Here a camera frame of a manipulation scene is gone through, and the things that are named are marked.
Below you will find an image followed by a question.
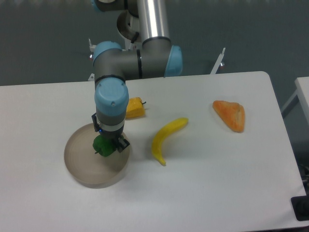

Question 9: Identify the yellow bell pepper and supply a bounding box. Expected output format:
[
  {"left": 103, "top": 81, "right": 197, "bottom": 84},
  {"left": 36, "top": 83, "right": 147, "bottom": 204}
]
[{"left": 126, "top": 97, "right": 145, "bottom": 119}]

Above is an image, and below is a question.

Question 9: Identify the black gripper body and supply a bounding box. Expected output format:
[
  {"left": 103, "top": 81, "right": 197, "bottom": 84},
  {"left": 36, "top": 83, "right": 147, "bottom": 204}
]
[{"left": 99, "top": 124, "right": 124, "bottom": 145}]

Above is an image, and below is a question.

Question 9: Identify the white side table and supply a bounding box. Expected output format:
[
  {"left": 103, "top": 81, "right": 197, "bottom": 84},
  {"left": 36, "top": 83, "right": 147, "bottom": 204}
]
[{"left": 281, "top": 77, "right": 309, "bottom": 122}]

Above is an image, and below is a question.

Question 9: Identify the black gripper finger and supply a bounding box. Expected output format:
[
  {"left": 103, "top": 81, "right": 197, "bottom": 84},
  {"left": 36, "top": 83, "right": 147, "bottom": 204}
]
[
  {"left": 116, "top": 135, "right": 130, "bottom": 153},
  {"left": 91, "top": 113, "right": 100, "bottom": 132}
]

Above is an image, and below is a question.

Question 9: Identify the yellow banana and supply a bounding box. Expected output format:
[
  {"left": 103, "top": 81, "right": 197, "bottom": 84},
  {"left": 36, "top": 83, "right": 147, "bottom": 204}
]
[{"left": 151, "top": 117, "right": 189, "bottom": 166}]

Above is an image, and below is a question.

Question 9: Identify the beige round plate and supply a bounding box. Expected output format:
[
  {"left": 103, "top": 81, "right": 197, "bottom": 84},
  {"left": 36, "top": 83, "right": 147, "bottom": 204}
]
[{"left": 64, "top": 124, "right": 131, "bottom": 189}]

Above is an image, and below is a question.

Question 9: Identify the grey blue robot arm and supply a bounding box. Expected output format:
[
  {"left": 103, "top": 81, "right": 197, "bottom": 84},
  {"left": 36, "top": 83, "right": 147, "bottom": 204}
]
[{"left": 92, "top": 0, "right": 183, "bottom": 152}]

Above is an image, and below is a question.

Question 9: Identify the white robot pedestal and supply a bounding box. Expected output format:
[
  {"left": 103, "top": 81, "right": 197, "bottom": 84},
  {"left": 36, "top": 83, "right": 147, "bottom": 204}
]
[{"left": 87, "top": 11, "right": 226, "bottom": 82}]

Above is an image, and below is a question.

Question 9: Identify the black clamp device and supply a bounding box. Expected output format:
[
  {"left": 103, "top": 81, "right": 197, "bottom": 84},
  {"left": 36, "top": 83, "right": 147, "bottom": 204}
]
[{"left": 291, "top": 195, "right": 309, "bottom": 221}]

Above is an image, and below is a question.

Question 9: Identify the green bell pepper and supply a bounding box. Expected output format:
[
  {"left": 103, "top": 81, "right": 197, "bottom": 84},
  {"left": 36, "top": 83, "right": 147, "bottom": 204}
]
[{"left": 92, "top": 135, "right": 116, "bottom": 157}]

